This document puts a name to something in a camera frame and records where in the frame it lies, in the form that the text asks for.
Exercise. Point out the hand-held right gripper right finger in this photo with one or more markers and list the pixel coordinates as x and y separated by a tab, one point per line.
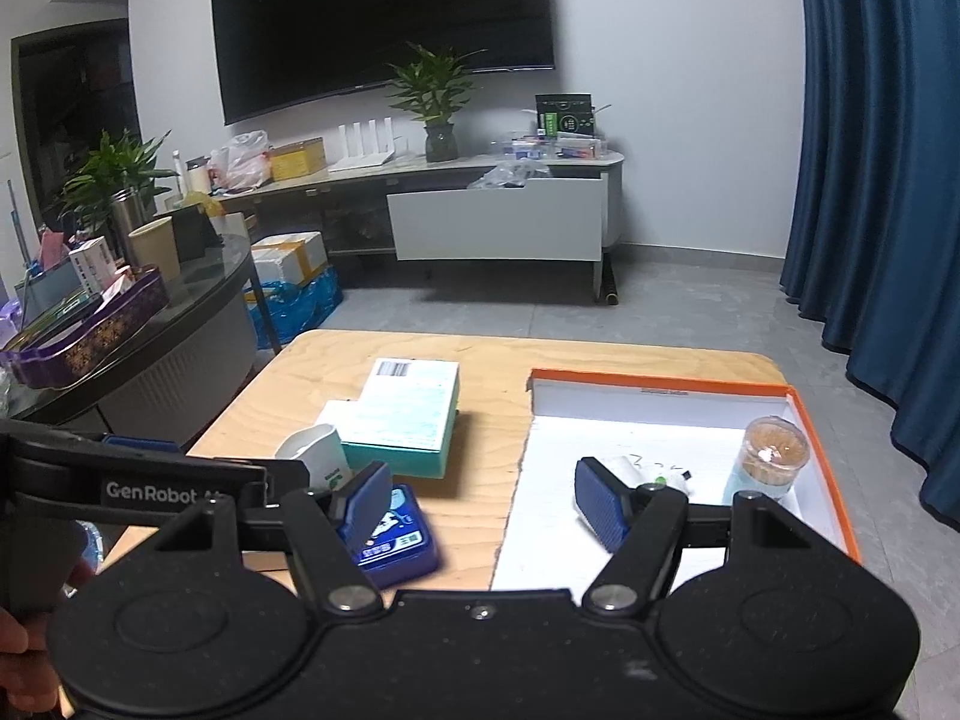
600	499

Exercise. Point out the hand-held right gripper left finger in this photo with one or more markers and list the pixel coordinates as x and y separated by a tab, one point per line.
366	501

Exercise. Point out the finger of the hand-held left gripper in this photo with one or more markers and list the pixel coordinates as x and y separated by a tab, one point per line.
289	476
142	442

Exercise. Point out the blue tin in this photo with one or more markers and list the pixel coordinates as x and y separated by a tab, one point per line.
405	540

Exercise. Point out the orange-edged white box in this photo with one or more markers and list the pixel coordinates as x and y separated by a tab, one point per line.
675	420

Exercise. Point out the person's left hand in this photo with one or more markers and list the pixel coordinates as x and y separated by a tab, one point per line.
19	652

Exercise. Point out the white paper cup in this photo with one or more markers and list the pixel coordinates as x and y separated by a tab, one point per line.
311	454

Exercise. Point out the small white plastic object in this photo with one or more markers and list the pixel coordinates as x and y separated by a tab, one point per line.
652	472

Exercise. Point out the white and teal carton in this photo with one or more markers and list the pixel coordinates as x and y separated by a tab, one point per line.
405	412

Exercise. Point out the round dark glass coffee table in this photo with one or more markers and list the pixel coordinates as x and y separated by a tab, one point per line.
180	345

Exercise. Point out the purple patterned tin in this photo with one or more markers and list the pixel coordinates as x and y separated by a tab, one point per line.
90	341

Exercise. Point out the pink and white box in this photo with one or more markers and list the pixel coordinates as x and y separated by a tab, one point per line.
124	281

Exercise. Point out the blue plastic bag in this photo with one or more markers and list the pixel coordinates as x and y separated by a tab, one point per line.
292	307

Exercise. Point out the clear toothpick jar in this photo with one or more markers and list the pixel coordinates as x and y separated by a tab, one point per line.
769	461

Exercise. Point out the white printed box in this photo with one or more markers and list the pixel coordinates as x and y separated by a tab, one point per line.
88	262

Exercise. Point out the beige cup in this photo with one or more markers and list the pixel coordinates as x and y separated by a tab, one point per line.
156	247

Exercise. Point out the black tube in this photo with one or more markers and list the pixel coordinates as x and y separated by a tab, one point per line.
607	289

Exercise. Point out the white and yellow carton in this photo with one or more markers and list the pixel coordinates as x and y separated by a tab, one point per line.
289	259

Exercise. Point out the steel tumbler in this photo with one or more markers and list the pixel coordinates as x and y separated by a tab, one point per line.
131	217

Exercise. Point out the leafy bamboo plant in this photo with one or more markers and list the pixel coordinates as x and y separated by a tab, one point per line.
112	165

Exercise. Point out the grey tv cabinet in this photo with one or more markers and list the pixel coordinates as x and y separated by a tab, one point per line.
495	221

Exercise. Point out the white plastic bag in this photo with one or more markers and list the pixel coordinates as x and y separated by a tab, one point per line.
240	161

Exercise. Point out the yellow box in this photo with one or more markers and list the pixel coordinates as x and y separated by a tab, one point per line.
298	159

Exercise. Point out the white router with antennas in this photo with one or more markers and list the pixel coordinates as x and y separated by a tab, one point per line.
364	154

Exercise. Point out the clear plastic bag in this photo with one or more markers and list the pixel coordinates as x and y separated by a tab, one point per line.
510	176

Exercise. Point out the pile of small clear boxes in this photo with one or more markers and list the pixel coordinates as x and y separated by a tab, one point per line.
555	146

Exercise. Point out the black and green box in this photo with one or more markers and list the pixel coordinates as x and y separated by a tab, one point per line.
564	116

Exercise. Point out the blue curtain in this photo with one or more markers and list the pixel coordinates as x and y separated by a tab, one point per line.
877	202

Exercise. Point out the potted plant in dark vase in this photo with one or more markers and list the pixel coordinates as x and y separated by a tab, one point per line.
435	90

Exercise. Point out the black wall television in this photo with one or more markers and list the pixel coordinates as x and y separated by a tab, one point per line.
375	15

